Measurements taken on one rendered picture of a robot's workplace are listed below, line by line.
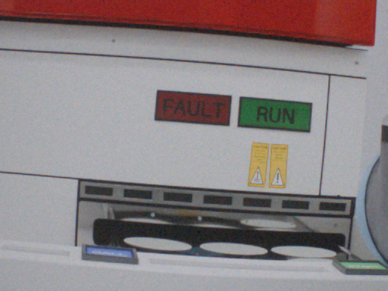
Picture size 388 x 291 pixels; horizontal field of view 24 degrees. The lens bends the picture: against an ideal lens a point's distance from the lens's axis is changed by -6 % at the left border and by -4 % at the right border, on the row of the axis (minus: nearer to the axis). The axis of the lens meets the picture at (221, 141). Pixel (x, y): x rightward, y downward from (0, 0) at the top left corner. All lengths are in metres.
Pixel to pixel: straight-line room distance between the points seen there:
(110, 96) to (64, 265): 0.65
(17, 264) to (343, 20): 0.79
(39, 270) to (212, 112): 0.68
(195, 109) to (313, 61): 0.20
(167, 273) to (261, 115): 0.66
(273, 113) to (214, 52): 0.13
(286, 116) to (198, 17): 0.22
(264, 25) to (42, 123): 0.38
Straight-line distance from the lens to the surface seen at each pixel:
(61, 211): 1.51
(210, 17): 1.46
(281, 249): 1.45
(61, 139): 1.50
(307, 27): 1.48
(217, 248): 1.42
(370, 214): 0.76
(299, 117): 1.53
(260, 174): 1.52
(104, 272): 0.89
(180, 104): 1.50
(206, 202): 1.52
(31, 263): 0.89
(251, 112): 1.51
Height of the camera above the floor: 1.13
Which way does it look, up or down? 3 degrees down
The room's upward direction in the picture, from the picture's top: 5 degrees clockwise
